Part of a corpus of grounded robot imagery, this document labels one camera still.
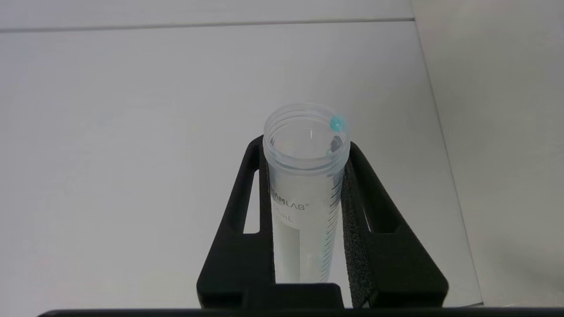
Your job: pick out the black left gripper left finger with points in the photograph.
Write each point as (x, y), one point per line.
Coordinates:
(238, 255)

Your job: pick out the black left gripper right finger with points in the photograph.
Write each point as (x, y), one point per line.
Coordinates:
(392, 264)

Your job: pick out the test tube with blue pigment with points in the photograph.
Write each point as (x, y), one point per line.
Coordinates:
(304, 189)

